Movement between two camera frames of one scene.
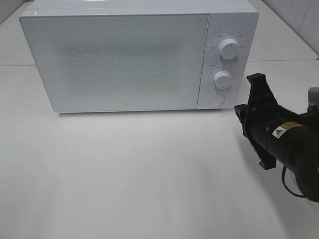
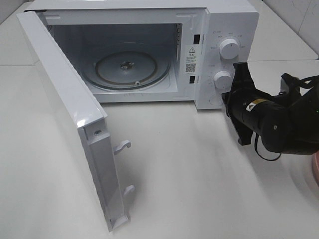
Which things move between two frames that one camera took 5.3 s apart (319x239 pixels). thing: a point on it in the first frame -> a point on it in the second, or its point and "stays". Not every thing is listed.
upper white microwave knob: (229, 49) stays
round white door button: (217, 99) stays
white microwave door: (119, 62) -> (90, 118)
